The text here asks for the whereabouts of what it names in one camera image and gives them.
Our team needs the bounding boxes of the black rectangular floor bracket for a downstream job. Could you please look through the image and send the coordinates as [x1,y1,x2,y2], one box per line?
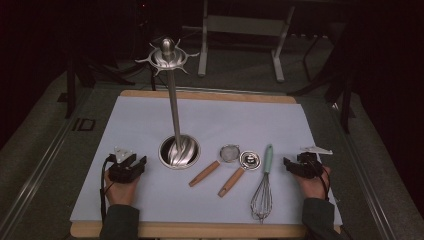
[72,117,97,132]

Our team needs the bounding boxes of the person's left hand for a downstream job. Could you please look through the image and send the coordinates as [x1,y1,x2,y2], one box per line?
[103,168,141,206]

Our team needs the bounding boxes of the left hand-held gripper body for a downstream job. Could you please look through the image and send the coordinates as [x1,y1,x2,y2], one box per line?
[107,145,141,184]

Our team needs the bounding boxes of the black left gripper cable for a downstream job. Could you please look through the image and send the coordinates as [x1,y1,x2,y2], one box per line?
[99,154,117,225]

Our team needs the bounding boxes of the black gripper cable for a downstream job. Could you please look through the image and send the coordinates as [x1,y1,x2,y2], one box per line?
[311,159,332,202]
[99,154,117,225]

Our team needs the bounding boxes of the whisk with green handle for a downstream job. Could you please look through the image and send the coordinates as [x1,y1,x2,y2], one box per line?
[249,143,274,224]

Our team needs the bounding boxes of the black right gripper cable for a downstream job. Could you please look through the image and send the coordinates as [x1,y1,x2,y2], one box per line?
[311,159,332,202]

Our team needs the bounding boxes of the white metal frame stand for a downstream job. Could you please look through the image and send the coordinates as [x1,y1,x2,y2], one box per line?
[197,0,297,83]

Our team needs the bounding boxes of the metal utensil rack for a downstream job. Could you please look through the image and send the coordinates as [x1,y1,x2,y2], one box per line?
[134,37,202,170]

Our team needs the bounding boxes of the mesh strainer with wooden handle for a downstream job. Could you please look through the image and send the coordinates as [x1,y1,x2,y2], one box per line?
[188,143,241,188]

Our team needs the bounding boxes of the metal strainer with wooden handle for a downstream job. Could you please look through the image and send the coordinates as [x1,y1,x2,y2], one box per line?
[217,150,262,198]

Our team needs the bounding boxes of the white work mat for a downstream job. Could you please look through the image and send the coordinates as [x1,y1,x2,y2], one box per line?
[69,95,344,227]

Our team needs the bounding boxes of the person's right hand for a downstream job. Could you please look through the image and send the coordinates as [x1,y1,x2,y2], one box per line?
[293,166,332,201]

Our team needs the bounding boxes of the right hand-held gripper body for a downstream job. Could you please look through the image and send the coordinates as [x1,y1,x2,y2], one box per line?
[290,145,334,180]

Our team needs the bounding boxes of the metal floor rail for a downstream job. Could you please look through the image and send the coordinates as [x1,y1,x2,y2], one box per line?
[328,98,398,240]
[0,89,98,240]

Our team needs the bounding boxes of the black stand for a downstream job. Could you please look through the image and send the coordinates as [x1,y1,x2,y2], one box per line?
[288,31,357,135]
[64,49,136,120]

